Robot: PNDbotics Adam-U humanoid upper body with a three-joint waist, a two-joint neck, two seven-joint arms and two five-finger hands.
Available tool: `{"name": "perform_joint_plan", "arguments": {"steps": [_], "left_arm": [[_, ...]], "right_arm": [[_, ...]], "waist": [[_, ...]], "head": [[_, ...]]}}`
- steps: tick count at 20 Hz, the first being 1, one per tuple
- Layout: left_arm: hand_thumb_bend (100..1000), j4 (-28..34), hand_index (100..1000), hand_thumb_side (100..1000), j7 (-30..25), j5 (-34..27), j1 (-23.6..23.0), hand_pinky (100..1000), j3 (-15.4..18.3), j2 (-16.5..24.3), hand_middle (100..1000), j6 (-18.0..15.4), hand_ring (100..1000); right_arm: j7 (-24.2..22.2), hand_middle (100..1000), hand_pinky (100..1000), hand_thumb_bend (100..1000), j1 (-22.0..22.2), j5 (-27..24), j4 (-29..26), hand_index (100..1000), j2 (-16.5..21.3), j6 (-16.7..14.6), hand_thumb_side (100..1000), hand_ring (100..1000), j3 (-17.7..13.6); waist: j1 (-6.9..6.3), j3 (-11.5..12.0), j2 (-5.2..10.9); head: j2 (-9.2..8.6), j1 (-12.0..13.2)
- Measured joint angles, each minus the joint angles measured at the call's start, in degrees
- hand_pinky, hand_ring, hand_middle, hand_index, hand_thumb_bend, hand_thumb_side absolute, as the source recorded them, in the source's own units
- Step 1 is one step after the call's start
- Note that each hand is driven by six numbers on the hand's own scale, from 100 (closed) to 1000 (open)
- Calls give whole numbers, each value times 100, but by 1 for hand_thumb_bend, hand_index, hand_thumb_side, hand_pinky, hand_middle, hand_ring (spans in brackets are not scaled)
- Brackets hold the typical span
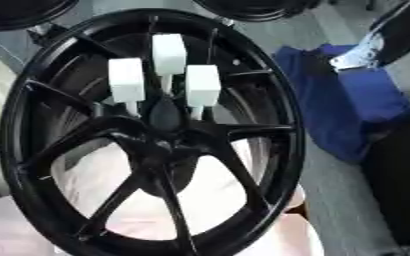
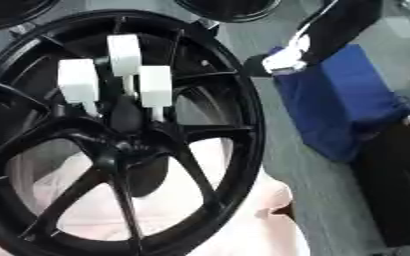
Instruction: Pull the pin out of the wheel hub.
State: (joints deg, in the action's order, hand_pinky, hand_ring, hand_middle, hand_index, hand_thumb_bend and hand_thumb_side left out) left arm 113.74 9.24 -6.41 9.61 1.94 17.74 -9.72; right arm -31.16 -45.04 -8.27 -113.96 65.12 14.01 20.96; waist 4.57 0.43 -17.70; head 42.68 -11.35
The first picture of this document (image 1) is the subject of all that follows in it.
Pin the black spoked wheel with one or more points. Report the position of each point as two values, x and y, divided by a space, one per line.
156 156

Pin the crumpled blue cloth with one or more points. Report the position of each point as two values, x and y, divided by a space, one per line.
354 100

